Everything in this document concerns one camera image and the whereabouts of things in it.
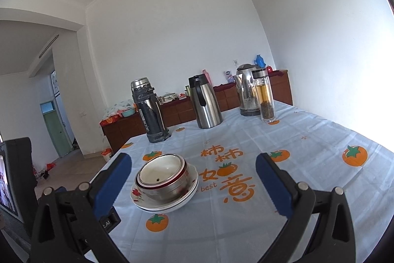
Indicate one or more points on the white enamel bowl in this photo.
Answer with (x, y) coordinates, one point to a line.
(160, 170)

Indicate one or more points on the orange cardboard box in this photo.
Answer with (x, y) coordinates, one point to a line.
(110, 120)

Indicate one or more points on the mesh food cover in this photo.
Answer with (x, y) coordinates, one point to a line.
(117, 106)

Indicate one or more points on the persimmon print tablecloth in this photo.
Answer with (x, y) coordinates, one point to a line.
(246, 139)

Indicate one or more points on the teal basin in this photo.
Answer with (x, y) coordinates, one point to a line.
(127, 112)

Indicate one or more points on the colourful cloth pile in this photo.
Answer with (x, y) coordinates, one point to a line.
(170, 98)

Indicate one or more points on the stainless steel bowl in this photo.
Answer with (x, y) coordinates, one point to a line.
(172, 190)

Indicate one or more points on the red bag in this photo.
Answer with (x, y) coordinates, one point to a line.
(50, 166)

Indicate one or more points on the steel electric kettle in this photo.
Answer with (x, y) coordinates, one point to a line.
(246, 90)

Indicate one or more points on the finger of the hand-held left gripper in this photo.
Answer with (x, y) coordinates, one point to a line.
(61, 189)

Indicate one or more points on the pink floral rim plate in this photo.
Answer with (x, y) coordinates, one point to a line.
(166, 210)

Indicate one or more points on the black vacuum flask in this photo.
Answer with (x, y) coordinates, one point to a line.
(150, 115)

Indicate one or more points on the red plastic bowl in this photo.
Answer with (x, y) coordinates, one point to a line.
(186, 173)

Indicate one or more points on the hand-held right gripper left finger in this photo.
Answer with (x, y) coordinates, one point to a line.
(112, 186)

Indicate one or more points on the small white patterned packet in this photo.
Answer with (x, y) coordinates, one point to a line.
(229, 76)

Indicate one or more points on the brown wooden sideboard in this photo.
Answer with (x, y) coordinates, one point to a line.
(181, 112)

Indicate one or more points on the green door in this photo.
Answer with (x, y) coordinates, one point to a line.
(55, 130)

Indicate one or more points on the white plastic bucket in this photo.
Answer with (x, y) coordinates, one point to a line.
(106, 155)

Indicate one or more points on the glass tea bottle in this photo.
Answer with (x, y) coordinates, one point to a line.
(266, 96)

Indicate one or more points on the fluorescent tube lamp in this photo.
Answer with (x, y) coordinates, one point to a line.
(48, 45)

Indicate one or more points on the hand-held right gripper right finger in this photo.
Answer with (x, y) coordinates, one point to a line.
(275, 186)

